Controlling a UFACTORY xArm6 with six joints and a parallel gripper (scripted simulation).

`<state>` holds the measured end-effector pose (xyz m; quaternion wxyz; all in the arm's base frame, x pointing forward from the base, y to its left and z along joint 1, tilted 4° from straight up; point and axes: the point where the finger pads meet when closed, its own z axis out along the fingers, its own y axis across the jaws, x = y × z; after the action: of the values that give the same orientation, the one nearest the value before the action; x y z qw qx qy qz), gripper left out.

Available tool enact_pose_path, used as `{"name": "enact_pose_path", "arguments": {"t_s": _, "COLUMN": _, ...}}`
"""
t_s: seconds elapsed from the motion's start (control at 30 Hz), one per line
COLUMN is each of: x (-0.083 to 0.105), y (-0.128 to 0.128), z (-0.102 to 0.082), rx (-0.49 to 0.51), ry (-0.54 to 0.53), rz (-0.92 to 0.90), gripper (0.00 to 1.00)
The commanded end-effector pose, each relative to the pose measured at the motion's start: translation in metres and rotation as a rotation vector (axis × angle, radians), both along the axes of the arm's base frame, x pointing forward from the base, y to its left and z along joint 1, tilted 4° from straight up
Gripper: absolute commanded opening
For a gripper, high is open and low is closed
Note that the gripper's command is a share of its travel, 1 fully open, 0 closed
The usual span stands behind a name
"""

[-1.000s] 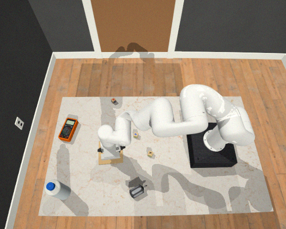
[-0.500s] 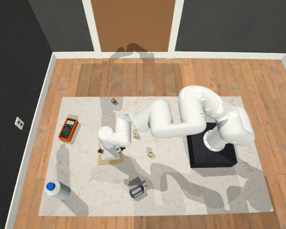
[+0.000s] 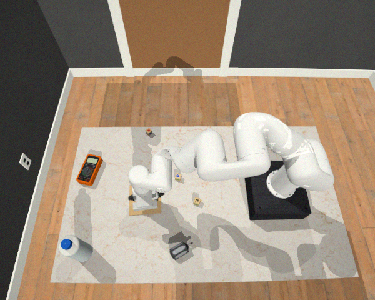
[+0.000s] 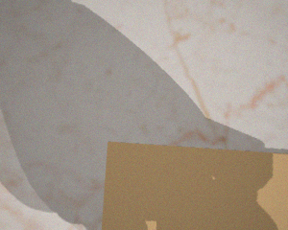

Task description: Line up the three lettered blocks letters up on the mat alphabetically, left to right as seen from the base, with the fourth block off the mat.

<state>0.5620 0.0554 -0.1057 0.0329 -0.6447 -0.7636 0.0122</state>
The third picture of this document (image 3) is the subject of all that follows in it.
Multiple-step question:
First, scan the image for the white bottle with blue cap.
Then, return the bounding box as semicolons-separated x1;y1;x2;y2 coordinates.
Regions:
59;235;93;262

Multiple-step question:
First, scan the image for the tan flat mat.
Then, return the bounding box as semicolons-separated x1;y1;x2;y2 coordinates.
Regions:
129;185;161;216

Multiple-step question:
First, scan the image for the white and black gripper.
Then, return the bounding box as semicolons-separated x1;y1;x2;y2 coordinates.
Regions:
128;188;164;201

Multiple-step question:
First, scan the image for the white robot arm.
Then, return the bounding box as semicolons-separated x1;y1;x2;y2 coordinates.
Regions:
128;112;334;211

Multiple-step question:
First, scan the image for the orange digital multimeter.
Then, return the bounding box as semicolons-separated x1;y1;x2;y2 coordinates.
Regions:
76;154;103;186

